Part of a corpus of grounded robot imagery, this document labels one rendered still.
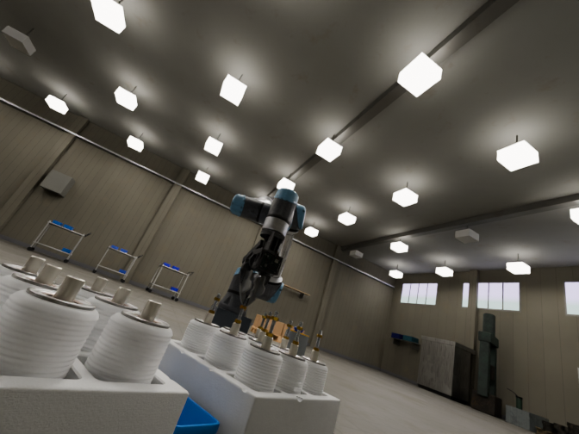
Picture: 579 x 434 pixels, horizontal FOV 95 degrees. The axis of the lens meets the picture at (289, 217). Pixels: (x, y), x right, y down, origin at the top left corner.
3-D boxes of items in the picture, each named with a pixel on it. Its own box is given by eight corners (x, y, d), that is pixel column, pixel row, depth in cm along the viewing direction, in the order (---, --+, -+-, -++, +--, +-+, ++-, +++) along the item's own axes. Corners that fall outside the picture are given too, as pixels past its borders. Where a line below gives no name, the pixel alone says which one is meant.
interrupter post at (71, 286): (47, 298, 34) (64, 273, 35) (68, 303, 35) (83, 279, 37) (52, 302, 32) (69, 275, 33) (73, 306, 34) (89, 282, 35)
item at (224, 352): (190, 421, 57) (225, 334, 64) (178, 402, 65) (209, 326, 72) (228, 425, 62) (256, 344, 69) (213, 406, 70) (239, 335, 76)
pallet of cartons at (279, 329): (288, 344, 695) (293, 327, 710) (303, 350, 618) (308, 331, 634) (246, 330, 661) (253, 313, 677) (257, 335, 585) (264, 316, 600)
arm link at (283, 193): (298, 201, 90) (301, 190, 82) (289, 231, 86) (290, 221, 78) (277, 195, 90) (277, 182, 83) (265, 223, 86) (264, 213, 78)
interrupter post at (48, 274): (29, 282, 41) (44, 262, 42) (47, 287, 43) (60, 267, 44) (33, 285, 39) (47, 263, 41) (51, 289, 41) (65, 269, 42)
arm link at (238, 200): (262, 191, 138) (234, 187, 90) (282, 198, 138) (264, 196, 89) (255, 213, 139) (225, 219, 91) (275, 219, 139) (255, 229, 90)
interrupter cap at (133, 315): (111, 311, 42) (114, 306, 42) (154, 321, 47) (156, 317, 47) (132, 324, 37) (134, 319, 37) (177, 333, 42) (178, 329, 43)
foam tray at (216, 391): (124, 409, 68) (159, 336, 75) (230, 408, 94) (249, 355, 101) (216, 520, 43) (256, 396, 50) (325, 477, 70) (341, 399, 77)
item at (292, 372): (294, 443, 65) (314, 364, 72) (273, 449, 58) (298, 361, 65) (264, 424, 70) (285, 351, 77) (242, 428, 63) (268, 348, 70)
